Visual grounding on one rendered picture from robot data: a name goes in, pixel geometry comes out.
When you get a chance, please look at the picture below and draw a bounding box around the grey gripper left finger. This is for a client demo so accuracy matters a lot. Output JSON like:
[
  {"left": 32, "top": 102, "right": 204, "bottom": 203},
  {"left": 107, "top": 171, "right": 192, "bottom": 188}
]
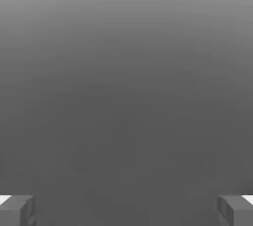
[{"left": 0, "top": 194, "right": 37, "bottom": 226}]

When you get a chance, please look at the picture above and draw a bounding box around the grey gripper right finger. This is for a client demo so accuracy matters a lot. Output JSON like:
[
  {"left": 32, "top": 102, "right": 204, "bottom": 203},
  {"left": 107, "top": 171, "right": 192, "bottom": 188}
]
[{"left": 216, "top": 194, "right": 253, "bottom": 226}]

